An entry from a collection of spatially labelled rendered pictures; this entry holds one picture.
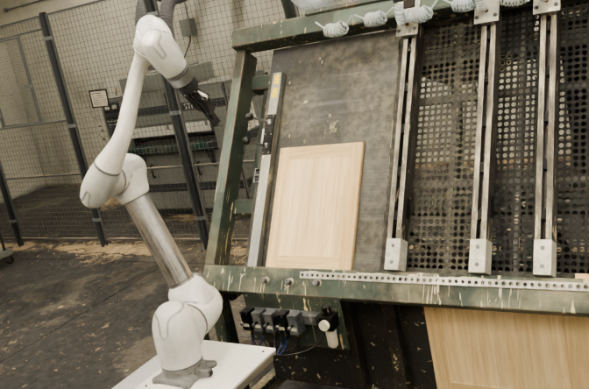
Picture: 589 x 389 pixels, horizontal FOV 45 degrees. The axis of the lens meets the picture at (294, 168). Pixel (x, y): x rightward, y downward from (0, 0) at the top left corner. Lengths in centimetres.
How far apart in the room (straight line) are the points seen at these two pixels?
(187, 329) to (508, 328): 127
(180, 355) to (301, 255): 78
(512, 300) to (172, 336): 121
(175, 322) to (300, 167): 101
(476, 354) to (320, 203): 91
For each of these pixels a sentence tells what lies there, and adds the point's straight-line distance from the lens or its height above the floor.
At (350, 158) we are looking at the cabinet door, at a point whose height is 131.
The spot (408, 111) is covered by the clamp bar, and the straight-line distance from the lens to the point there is 298.
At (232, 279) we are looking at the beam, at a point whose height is 85.
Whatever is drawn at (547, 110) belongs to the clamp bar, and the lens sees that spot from 282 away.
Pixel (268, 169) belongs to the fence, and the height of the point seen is 129.
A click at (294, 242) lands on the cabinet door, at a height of 99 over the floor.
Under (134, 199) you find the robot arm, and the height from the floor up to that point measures 141.
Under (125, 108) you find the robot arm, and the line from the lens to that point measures 251.
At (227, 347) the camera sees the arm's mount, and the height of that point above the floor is 76.
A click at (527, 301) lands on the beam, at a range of 265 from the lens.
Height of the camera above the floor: 196
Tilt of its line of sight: 12 degrees down
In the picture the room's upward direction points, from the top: 11 degrees counter-clockwise
